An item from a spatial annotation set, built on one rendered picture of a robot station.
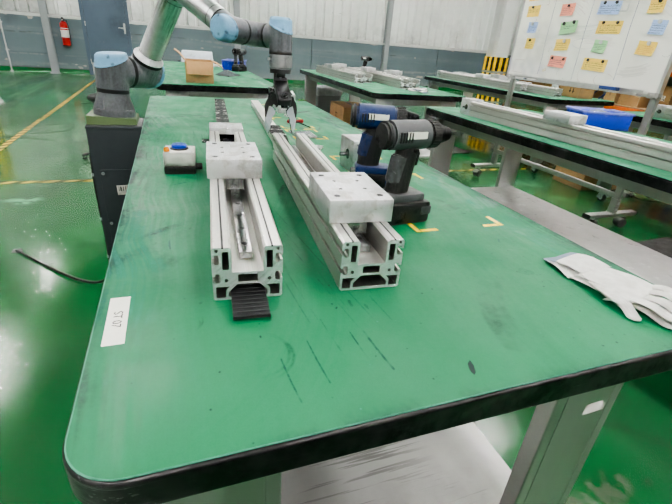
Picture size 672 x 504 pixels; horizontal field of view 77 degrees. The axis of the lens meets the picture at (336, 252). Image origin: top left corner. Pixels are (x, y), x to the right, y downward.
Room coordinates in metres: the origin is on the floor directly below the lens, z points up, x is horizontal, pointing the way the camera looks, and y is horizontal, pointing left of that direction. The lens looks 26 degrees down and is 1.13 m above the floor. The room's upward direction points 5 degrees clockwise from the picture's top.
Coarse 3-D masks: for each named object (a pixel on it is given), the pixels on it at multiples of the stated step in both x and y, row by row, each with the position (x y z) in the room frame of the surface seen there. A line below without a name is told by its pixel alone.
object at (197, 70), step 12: (192, 60) 3.65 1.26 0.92; (204, 60) 3.68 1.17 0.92; (192, 72) 3.33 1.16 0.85; (204, 72) 3.36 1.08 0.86; (576, 96) 4.89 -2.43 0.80; (588, 96) 4.92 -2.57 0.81; (336, 108) 5.42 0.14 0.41; (348, 108) 5.17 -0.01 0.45; (348, 120) 5.17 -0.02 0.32; (564, 168) 4.34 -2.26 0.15; (564, 180) 4.30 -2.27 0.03; (588, 180) 4.11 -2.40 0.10
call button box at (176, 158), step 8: (168, 152) 1.10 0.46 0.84; (176, 152) 1.11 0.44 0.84; (184, 152) 1.11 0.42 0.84; (192, 152) 1.12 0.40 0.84; (168, 160) 1.10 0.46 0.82; (176, 160) 1.10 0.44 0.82; (184, 160) 1.11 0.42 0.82; (192, 160) 1.12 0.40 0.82; (168, 168) 1.10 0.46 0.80; (176, 168) 1.10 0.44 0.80; (184, 168) 1.11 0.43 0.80; (192, 168) 1.12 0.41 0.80; (200, 168) 1.15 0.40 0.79
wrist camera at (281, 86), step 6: (276, 78) 1.52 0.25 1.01; (282, 78) 1.53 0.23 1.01; (276, 84) 1.49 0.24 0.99; (282, 84) 1.50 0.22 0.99; (288, 84) 1.51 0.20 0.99; (276, 90) 1.47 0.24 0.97; (282, 90) 1.48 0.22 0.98; (288, 90) 1.48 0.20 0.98; (276, 96) 1.47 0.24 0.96; (282, 96) 1.45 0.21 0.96; (288, 96) 1.46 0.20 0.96; (282, 102) 1.44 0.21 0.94; (288, 102) 1.45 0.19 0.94
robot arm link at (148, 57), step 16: (160, 0) 1.76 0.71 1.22; (160, 16) 1.77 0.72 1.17; (176, 16) 1.79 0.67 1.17; (160, 32) 1.78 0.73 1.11; (144, 48) 1.80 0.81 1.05; (160, 48) 1.81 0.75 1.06; (144, 64) 1.80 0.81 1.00; (160, 64) 1.85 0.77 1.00; (144, 80) 1.81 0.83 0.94; (160, 80) 1.88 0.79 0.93
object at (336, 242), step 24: (288, 144) 1.19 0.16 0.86; (312, 144) 1.22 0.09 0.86; (288, 168) 1.05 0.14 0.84; (312, 168) 1.11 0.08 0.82; (336, 168) 0.98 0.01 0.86; (312, 216) 0.77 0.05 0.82; (336, 240) 0.61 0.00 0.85; (360, 240) 0.65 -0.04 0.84; (384, 240) 0.61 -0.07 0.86; (336, 264) 0.60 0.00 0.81; (360, 264) 0.58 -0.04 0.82; (384, 264) 0.59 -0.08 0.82; (360, 288) 0.58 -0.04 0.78
